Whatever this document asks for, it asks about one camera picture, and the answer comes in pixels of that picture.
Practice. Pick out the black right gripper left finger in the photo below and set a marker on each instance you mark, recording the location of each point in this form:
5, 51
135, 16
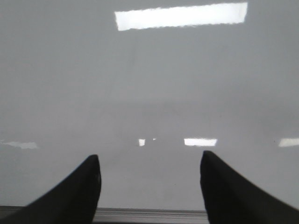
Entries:
73, 201

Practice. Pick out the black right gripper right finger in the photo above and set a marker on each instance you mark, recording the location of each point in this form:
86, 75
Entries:
230, 198

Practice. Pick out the white whiteboard with aluminium frame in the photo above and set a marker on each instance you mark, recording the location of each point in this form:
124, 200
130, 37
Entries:
148, 102

